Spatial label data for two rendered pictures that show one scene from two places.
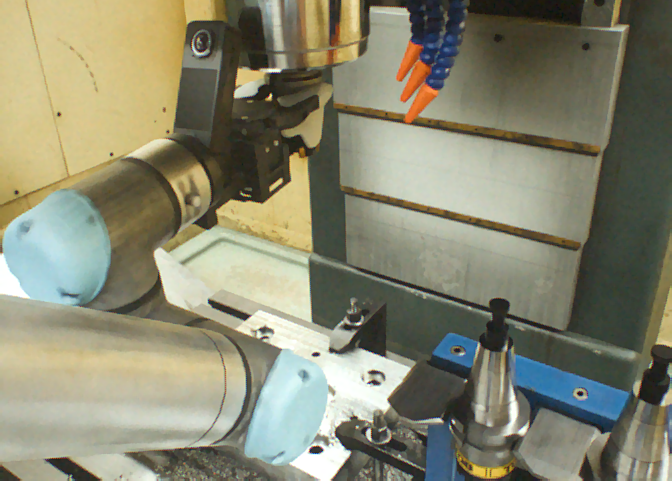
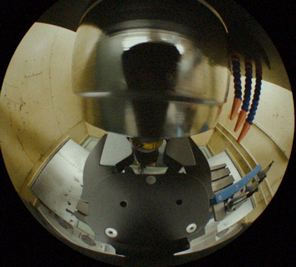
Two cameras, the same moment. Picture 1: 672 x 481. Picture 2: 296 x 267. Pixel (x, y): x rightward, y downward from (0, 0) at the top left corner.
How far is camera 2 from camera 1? 0.61 m
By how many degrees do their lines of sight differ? 28
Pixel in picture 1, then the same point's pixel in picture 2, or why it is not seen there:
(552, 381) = (234, 188)
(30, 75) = (53, 115)
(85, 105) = (63, 119)
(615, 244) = not seen: hidden behind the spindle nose
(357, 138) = not seen: hidden behind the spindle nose
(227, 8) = (119, 4)
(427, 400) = (222, 213)
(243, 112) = (175, 218)
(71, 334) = not seen: outside the picture
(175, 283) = (86, 154)
